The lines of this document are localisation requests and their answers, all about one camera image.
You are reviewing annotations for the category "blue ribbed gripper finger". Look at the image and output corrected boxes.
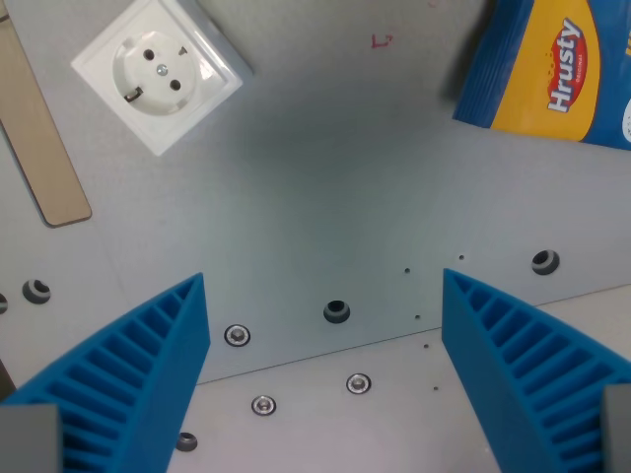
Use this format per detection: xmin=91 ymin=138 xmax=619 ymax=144
xmin=441 ymin=267 xmax=631 ymax=473
xmin=0 ymin=271 xmax=212 ymax=473

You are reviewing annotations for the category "silver hex socket screw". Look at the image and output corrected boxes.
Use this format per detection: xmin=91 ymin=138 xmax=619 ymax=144
xmin=345 ymin=372 xmax=373 ymax=395
xmin=250 ymin=394 xmax=278 ymax=417
xmin=224 ymin=323 xmax=251 ymax=349

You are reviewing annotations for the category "light wooden board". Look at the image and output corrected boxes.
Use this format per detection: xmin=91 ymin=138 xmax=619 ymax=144
xmin=0 ymin=0 xmax=94 ymax=229

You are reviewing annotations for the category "blue yellow Hrusty snack bag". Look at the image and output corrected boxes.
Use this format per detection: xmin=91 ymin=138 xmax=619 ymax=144
xmin=453 ymin=0 xmax=631 ymax=152

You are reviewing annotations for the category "white wall power socket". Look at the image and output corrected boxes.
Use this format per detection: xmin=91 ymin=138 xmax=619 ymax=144
xmin=70 ymin=0 xmax=254 ymax=158

